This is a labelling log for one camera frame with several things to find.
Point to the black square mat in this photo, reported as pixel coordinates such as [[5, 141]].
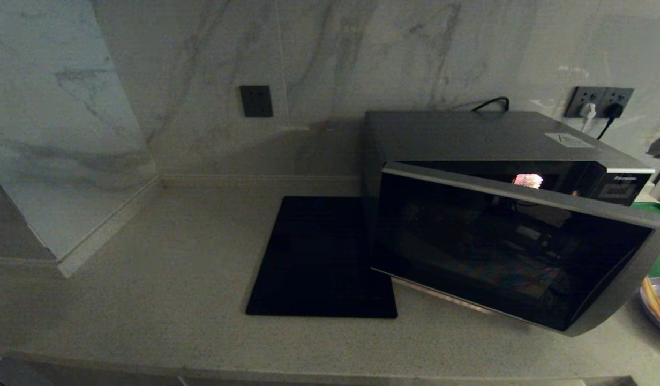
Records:
[[314, 257]]

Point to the grey double wall socket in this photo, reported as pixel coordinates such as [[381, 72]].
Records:
[[599, 95]]

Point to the dark single wall socket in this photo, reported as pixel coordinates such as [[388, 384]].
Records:
[[256, 101]]

